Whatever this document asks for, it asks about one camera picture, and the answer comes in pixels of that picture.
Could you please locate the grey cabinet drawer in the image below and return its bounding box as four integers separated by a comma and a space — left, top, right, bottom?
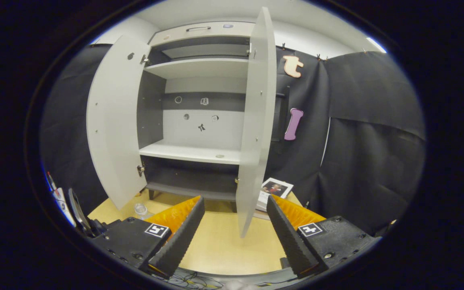
148, 21, 255, 47

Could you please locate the white box with photo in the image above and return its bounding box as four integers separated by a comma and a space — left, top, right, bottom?
255, 178, 294, 213

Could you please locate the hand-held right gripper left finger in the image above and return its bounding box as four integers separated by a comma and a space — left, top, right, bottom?
91, 196, 205, 279

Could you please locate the black curved object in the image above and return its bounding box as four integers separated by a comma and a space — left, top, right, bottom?
68, 188, 108, 238

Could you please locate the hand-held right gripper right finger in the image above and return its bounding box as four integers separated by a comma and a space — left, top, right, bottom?
266, 195, 381, 278

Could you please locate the black door handle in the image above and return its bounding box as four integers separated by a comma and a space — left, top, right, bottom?
274, 86, 291, 142

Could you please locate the grey cabinet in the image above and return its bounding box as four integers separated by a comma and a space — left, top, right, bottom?
137, 21, 257, 202

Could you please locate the green label plastic bottle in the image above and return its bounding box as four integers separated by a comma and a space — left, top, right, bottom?
134, 203, 154, 220

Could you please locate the grey cabinet door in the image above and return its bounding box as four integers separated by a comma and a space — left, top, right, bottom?
235, 6, 278, 238
86, 34, 152, 211

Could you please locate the black backdrop cloth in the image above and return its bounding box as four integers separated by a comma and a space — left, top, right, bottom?
39, 42, 427, 238

